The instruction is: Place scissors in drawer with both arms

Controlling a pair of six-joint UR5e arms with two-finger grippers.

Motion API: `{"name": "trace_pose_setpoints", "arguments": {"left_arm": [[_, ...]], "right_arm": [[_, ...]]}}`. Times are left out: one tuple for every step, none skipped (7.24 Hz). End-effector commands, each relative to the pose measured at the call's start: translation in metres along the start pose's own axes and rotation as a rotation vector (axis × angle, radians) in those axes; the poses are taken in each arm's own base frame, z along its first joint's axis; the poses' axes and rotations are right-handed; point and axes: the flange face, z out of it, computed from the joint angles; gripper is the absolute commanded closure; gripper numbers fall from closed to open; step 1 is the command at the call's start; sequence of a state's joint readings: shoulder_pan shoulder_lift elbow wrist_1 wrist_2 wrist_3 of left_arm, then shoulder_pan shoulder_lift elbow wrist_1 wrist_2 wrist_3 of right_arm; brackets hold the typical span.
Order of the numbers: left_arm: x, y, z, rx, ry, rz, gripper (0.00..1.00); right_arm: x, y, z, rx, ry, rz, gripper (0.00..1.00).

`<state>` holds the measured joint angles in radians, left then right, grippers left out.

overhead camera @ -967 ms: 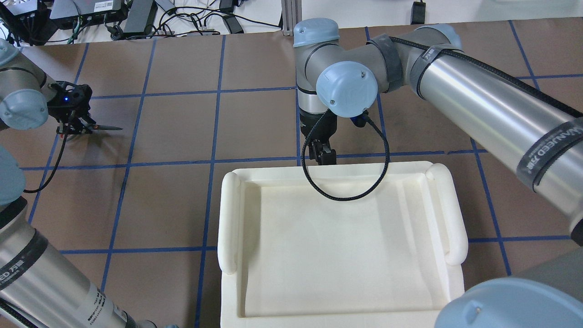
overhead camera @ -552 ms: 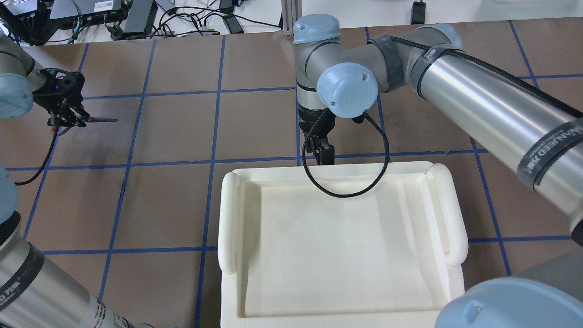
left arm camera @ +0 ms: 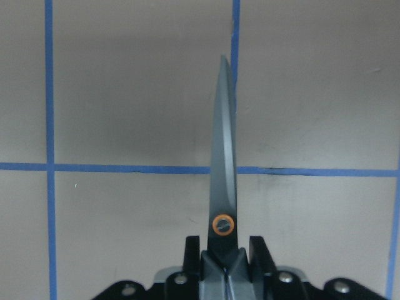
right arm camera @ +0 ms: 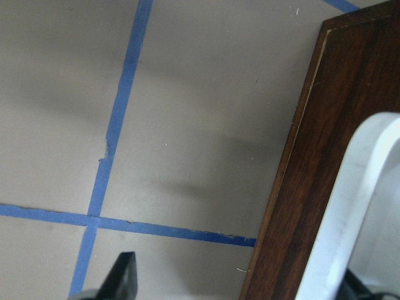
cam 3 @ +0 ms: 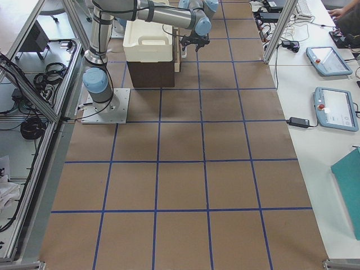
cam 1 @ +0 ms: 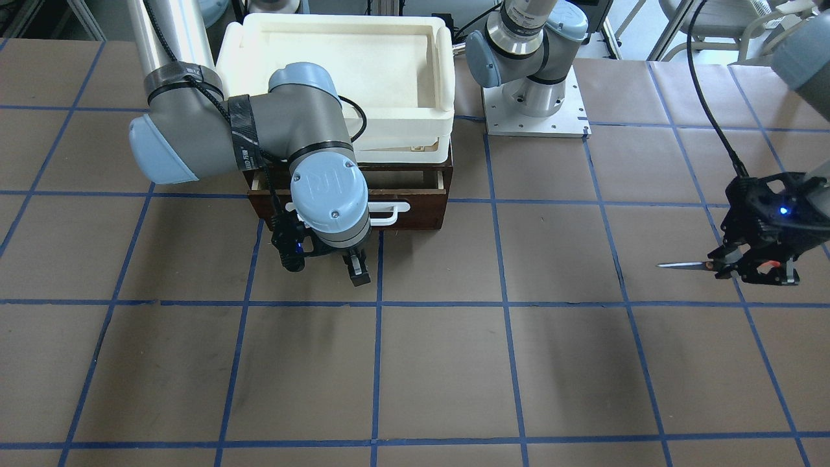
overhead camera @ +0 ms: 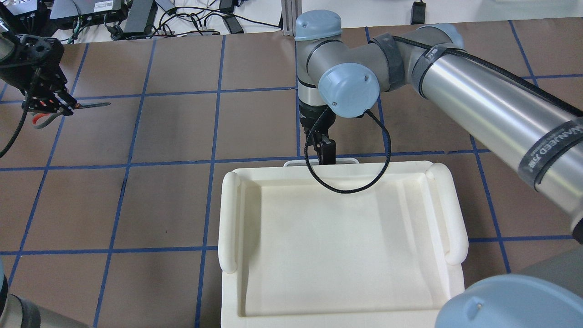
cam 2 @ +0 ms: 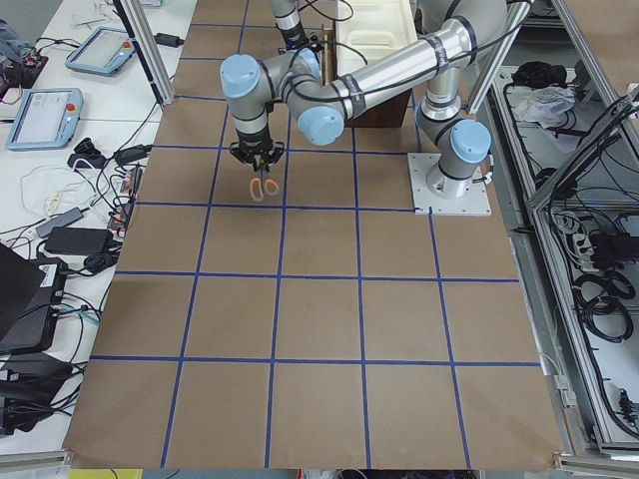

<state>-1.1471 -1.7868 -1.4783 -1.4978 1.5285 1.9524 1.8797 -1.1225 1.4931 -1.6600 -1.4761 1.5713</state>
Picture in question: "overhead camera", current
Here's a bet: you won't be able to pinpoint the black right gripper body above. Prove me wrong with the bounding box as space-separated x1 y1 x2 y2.
299 102 336 133

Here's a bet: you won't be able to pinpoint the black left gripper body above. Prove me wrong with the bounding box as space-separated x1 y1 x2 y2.
0 33 66 99

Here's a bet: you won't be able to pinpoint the grey red handled scissors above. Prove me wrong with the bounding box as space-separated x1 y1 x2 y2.
31 102 111 129

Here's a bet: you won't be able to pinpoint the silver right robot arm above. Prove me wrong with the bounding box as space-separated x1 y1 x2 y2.
294 9 583 328

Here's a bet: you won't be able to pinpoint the white plastic tray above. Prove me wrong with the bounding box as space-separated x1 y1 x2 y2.
217 161 469 328

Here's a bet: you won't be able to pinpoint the black power adapter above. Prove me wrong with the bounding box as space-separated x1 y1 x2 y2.
122 0 158 39

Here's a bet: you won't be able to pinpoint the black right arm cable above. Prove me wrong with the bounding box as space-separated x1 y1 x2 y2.
304 107 392 194

